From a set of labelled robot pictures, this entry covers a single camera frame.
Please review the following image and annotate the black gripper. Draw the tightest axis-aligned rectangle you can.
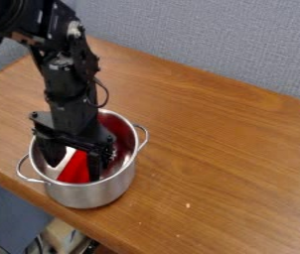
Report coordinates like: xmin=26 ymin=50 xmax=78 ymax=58
xmin=29 ymin=95 xmax=115 ymax=182

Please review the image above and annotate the red rectangular block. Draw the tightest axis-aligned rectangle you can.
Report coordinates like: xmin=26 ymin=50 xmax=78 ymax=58
xmin=57 ymin=151 xmax=89 ymax=184

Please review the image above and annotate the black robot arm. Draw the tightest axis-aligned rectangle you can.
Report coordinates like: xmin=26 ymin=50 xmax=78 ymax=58
xmin=0 ymin=0 xmax=115 ymax=181

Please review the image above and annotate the stainless steel pot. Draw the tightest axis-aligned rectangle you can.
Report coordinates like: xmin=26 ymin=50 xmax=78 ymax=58
xmin=15 ymin=109 xmax=148 ymax=209

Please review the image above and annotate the beige box under table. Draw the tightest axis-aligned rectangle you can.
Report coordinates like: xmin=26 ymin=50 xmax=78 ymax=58
xmin=41 ymin=218 xmax=86 ymax=254

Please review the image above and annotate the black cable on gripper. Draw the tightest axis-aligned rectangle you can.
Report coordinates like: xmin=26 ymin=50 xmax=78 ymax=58
xmin=84 ymin=78 xmax=109 ymax=109

